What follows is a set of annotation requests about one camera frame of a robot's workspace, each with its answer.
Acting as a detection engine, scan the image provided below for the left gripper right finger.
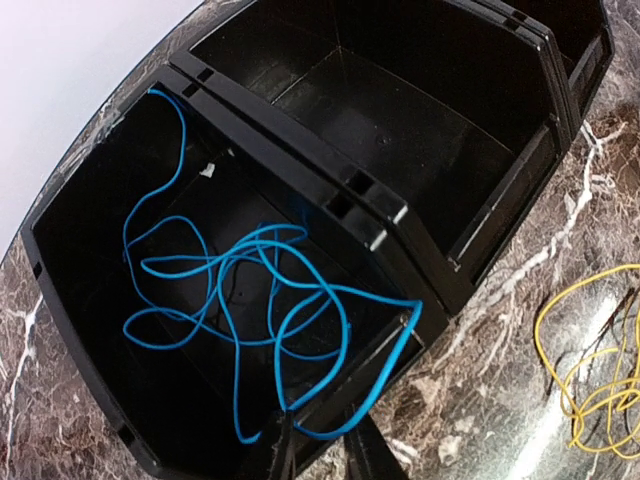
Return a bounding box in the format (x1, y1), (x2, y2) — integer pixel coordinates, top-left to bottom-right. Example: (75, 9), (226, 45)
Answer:
(343, 414), (408, 480)

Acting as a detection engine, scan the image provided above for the blue cable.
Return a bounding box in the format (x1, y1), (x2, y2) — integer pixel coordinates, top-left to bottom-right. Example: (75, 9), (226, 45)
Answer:
(121, 88), (425, 446)

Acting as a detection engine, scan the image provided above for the yellow cable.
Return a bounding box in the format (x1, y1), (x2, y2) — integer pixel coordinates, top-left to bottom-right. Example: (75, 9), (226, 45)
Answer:
(533, 263), (640, 461)

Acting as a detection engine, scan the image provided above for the black three-compartment bin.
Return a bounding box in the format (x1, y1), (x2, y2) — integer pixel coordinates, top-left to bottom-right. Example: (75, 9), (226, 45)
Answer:
(22, 1), (614, 479)

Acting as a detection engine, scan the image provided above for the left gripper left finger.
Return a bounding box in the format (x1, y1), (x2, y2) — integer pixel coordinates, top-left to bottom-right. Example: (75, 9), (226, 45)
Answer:
(267, 411), (296, 480)

